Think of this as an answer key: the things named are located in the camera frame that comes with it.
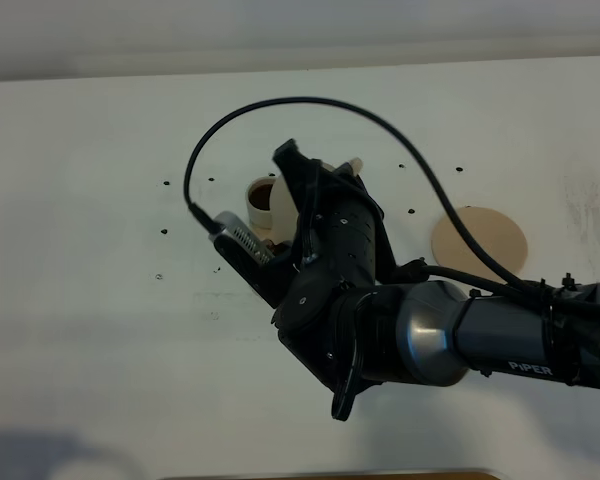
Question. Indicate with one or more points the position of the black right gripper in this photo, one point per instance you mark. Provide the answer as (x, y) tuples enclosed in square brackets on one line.
[(339, 316)]

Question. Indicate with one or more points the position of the beige teapot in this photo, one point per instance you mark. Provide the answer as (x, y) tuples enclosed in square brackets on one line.
[(284, 213)]

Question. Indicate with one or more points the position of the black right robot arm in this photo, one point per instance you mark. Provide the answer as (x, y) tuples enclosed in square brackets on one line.
[(449, 324)]

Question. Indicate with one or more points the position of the beige teapot saucer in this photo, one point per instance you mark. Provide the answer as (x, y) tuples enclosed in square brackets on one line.
[(498, 235)]

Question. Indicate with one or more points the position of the beige near teacup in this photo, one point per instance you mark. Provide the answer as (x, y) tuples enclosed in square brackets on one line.
[(277, 249)]

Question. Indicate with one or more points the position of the beige teacup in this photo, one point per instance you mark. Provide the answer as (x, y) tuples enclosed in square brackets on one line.
[(277, 249), (257, 197)]

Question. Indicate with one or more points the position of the beige far teacup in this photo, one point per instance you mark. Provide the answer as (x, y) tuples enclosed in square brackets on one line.
[(257, 197)]

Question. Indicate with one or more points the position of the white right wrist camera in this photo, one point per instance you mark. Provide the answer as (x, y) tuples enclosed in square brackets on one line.
[(269, 275)]

